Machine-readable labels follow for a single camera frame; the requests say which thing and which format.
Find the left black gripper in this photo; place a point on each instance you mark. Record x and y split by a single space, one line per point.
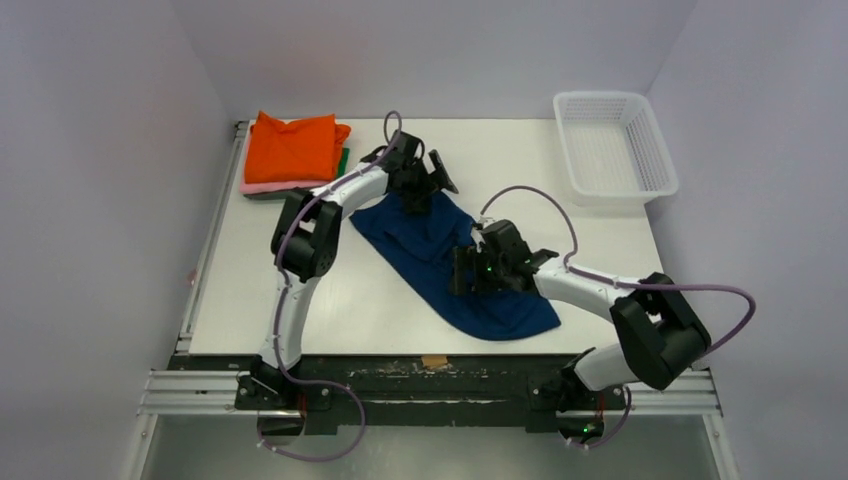
412 203

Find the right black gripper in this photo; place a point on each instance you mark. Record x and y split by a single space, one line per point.
474 273

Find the navy blue t-shirt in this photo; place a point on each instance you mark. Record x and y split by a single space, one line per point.
419 247

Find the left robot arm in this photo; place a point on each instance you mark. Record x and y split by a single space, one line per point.
305 246

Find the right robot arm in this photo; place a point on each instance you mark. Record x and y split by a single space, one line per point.
658 333

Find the brown tape piece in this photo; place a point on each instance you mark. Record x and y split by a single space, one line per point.
434 362

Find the green folded t-shirt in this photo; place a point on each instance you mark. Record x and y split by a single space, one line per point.
343 161

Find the orange folded t-shirt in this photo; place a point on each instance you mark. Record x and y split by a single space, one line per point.
304 149

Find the white plastic basket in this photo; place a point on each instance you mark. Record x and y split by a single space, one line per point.
614 151

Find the pink folded t-shirt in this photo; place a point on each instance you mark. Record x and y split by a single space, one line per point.
252 189

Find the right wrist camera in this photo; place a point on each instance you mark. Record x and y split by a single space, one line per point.
477 228

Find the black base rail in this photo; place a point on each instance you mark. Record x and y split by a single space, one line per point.
521 391

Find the aluminium table frame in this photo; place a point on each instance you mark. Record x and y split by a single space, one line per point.
516 168

